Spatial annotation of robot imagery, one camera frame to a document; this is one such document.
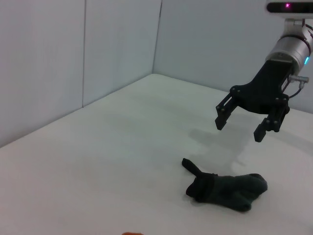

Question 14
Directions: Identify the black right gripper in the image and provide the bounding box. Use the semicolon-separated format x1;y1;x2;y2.
215;59;296;143

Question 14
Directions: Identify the dark grey sock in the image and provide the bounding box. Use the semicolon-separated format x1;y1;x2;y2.
181;158;268;212

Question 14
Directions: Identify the grey cable with silver connector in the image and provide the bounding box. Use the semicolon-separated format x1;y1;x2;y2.
281;74;310;99

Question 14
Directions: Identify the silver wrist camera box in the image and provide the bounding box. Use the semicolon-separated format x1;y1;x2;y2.
266;0;313;13

